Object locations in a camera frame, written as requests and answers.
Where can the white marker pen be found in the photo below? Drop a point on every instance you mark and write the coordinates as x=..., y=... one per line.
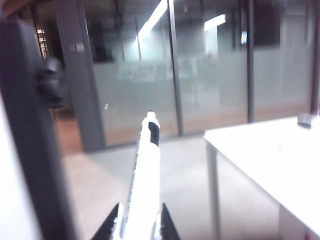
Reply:
x=146, y=175

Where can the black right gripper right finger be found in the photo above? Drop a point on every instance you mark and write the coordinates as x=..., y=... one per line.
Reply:
x=166, y=228

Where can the white table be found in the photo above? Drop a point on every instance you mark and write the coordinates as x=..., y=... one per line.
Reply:
x=270, y=155

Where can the small grey box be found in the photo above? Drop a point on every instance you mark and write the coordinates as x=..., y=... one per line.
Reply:
x=304, y=120

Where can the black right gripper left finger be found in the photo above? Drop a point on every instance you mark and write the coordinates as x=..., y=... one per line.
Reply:
x=108, y=227

